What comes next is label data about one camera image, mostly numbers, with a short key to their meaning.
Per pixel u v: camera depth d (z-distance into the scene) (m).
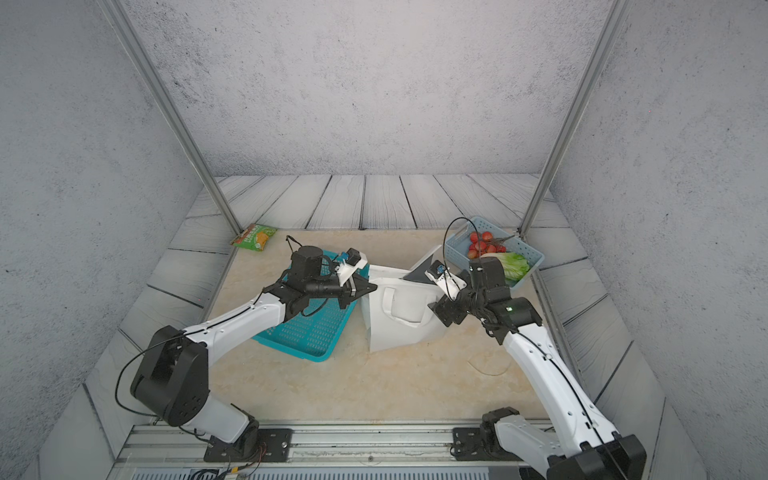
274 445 0.73
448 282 0.62
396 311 0.78
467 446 0.73
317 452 0.73
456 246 1.14
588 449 0.37
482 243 1.10
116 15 0.70
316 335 0.93
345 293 0.71
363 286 0.78
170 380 0.44
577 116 0.87
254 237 1.15
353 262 0.70
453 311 0.67
